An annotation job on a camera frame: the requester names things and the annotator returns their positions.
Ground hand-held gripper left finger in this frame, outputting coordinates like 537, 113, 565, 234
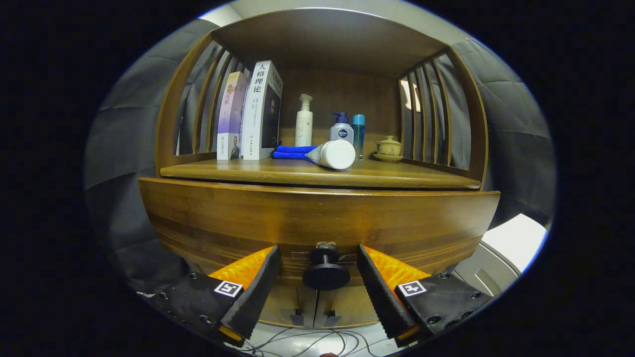
149, 245, 282, 348

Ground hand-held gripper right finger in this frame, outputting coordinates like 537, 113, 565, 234
357, 244, 497, 348

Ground brown wooden drawer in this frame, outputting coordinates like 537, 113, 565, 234
138, 177, 502, 293

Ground white squeeze tube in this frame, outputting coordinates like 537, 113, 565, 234
305, 139, 356, 170

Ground wooden cabinet door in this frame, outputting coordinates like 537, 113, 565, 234
260, 285, 318, 329
314, 285, 385, 329

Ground wooden countertop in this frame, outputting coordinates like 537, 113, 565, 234
160, 156, 482, 190

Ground brown wooden cabinet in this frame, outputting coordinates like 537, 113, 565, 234
138, 7, 502, 330

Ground grey ribbed panel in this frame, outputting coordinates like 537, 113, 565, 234
452, 240, 521, 297

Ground blue folded cloth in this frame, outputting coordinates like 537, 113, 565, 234
272, 145, 318, 160

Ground white table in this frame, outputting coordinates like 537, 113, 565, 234
480, 213, 549, 272

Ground yellow lidded teacup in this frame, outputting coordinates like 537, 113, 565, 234
373, 135, 404, 163

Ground slim teal bottle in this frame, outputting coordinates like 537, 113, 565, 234
352, 114, 366, 160

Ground white bottle with blue cap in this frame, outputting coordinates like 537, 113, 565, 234
329, 112, 355, 144

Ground white pump bottle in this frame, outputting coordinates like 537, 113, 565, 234
295, 94, 314, 147

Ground thick white book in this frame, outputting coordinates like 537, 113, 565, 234
242, 60, 283, 161

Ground purple book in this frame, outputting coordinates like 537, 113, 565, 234
217, 71, 249, 161

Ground black backdrop cloth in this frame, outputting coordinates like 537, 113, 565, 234
83, 19, 557, 293

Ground black floor cables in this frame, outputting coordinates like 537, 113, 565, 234
243, 327, 387, 357

